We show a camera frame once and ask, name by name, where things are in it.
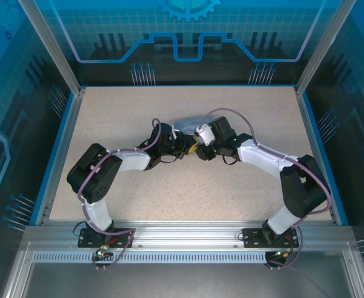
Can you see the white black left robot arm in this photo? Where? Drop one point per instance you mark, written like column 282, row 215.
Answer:
column 132, row 159

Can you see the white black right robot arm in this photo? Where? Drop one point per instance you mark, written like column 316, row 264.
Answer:
column 262, row 155

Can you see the cartoon print mat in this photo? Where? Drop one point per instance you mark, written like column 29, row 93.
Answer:
column 188, row 121

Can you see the blue gear print panel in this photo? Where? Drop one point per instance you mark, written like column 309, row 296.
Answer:
column 181, row 31

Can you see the small circuit board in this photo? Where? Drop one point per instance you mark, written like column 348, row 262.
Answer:
column 102, row 252
column 283, row 253

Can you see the blue circuit print right panel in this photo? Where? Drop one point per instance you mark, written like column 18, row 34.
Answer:
column 361, row 93

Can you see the blue circuit print panel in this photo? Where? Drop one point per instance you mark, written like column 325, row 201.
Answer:
column 361, row 93
column 2, row 93

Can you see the blue circuit print left panel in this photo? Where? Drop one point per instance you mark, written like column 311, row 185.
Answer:
column 2, row 93

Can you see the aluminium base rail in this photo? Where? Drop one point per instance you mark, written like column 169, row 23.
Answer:
column 184, row 232

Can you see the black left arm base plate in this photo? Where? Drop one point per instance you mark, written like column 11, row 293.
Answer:
column 122, row 237

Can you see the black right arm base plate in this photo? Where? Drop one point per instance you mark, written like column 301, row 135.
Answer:
column 251, row 237

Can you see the aluminium corner post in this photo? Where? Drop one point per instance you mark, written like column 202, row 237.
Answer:
column 321, row 46
column 51, row 46

